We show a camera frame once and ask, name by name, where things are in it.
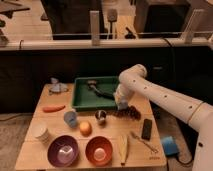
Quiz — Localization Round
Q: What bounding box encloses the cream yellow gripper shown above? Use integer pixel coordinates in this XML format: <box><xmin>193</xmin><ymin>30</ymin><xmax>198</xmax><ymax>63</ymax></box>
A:
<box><xmin>114</xmin><ymin>84</ymin><xmax>127</xmax><ymax>104</ymax></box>

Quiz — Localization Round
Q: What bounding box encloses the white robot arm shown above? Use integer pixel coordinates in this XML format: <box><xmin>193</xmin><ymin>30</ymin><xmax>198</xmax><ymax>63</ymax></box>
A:
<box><xmin>114</xmin><ymin>64</ymin><xmax>213</xmax><ymax>171</ymax></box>

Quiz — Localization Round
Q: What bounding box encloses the green plastic tray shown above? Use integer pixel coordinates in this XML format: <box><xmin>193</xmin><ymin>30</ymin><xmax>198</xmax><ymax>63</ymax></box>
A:
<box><xmin>72</xmin><ymin>76</ymin><xmax>119</xmax><ymax>112</ymax></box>

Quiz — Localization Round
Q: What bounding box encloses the bunch of dark grapes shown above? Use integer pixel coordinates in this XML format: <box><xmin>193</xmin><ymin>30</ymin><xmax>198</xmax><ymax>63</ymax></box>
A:
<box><xmin>115</xmin><ymin>106</ymin><xmax>141</xmax><ymax>120</ymax></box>

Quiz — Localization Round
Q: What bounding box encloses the small metal cup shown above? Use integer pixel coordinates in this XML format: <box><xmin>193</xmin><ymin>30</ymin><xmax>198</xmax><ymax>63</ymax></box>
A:
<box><xmin>95</xmin><ymin>110</ymin><xmax>106</xmax><ymax>125</ymax></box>

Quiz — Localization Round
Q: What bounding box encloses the black rectangular block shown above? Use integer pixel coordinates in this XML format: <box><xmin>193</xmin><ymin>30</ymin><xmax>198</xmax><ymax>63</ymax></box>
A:
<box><xmin>141</xmin><ymin>119</ymin><xmax>152</xmax><ymax>140</ymax></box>

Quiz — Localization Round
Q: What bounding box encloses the yellow corn cob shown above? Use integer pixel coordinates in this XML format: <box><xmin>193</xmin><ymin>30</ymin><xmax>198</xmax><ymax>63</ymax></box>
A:
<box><xmin>118</xmin><ymin>135</ymin><xmax>128</xmax><ymax>165</ymax></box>

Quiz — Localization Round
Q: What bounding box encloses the orange round fruit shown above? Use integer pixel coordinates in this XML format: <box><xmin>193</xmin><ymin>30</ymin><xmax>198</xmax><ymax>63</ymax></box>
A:
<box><xmin>79</xmin><ymin>121</ymin><xmax>92</xmax><ymax>136</ymax></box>

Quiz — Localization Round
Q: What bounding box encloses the light blue cup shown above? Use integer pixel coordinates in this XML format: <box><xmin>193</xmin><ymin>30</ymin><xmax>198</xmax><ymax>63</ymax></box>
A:
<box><xmin>64</xmin><ymin>111</ymin><xmax>78</xmax><ymax>128</ymax></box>

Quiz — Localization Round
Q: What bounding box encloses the orange bowl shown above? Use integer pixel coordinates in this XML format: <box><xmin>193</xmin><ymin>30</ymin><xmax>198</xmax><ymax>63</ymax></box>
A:
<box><xmin>85</xmin><ymin>136</ymin><xmax>113</xmax><ymax>166</ymax></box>

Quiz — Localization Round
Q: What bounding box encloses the blue box on floor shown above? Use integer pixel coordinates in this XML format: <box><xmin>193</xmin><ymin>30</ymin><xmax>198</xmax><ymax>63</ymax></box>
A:
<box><xmin>161</xmin><ymin>136</ymin><xmax>179</xmax><ymax>156</ymax></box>

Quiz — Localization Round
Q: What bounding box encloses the orange carrot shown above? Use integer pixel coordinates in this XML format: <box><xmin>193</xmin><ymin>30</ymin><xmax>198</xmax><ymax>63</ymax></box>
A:
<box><xmin>42</xmin><ymin>105</ymin><xmax>65</xmax><ymax>113</ymax></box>

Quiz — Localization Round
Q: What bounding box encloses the wooden table board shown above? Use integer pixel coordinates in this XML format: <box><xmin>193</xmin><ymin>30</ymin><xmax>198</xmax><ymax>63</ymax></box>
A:
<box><xmin>15</xmin><ymin>84</ymin><xmax>166</xmax><ymax>171</ymax></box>

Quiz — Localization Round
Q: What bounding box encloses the purple bowl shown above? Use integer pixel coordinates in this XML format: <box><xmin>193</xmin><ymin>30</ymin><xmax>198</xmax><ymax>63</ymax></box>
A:
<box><xmin>47</xmin><ymin>135</ymin><xmax>79</xmax><ymax>167</ymax></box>

